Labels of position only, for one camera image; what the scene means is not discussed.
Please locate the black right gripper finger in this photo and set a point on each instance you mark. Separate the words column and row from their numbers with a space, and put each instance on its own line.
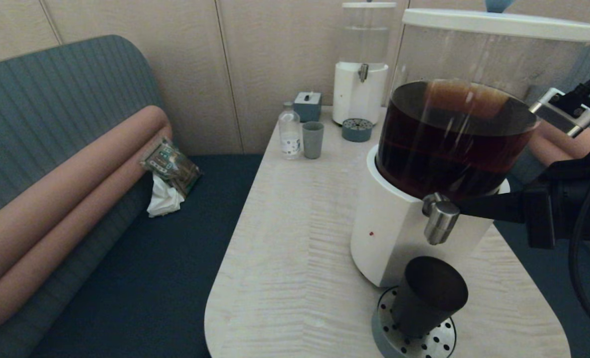
column 498, row 214
column 498, row 201

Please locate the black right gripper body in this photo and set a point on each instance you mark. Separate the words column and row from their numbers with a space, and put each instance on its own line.
column 548, row 214

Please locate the large dark tea dispenser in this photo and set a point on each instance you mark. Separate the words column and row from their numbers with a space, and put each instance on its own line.
column 399, row 223

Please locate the black tapered cup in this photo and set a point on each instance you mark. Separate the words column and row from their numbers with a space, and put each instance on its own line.
column 426, row 298

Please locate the grey-blue cup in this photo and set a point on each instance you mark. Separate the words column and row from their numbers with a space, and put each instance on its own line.
column 313, row 141

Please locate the teal right bench sofa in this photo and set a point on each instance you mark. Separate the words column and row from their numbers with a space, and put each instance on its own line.
column 538, row 278

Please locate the teal bench sofa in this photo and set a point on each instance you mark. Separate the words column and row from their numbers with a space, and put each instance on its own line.
column 538, row 278
column 51, row 99

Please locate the pink right bolster cushion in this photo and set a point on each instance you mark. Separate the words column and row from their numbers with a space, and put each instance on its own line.
column 548, row 146

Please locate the pink bolster cushion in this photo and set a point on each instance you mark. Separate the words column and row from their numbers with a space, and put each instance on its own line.
column 548, row 146
column 76, row 184

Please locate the small blue-grey perforated drip tray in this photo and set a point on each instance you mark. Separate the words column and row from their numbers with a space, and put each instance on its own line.
column 357, row 132

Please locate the large blue-grey perforated drip tray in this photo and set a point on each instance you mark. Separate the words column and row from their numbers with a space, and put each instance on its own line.
column 386, row 338

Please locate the small clear water dispenser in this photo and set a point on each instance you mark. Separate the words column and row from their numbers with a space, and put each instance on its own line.
column 357, row 94

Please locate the blue-grey tissue box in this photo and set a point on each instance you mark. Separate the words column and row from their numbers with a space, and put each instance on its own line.
column 307, row 107

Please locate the clear plastic bottle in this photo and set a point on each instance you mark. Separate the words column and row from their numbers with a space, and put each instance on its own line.
column 290, row 139

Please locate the green snack packet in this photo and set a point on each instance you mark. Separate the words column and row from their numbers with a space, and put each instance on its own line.
column 170, row 166

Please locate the crumpled white tissue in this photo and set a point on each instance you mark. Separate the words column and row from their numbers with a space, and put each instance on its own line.
column 163, row 201

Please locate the pink left bolster cushion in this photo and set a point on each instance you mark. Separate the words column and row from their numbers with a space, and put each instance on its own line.
column 76, row 184

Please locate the teal left bench sofa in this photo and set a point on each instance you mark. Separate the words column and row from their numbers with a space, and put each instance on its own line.
column 51, row 99

